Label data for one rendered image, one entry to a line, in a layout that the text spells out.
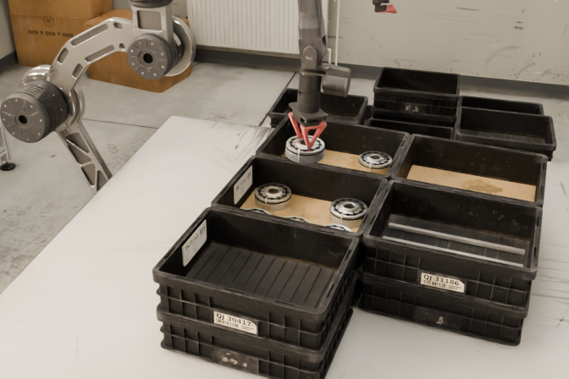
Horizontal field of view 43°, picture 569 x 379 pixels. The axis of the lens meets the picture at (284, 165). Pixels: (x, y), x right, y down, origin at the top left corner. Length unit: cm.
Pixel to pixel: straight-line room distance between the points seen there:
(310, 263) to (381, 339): 25
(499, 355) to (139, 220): 110
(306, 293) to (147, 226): 67
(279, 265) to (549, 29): 349
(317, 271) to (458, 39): 340
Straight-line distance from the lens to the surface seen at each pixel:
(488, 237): 196
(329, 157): 225
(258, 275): 174
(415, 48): 501
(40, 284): 202
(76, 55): 247
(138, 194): 235
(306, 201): 202
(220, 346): 166
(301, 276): 174
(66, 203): 373
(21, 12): 541
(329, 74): 178
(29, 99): 246
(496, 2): 490
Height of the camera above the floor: 189
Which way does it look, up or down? 29 degrees down
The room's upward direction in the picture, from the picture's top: 1 degrees clockwise
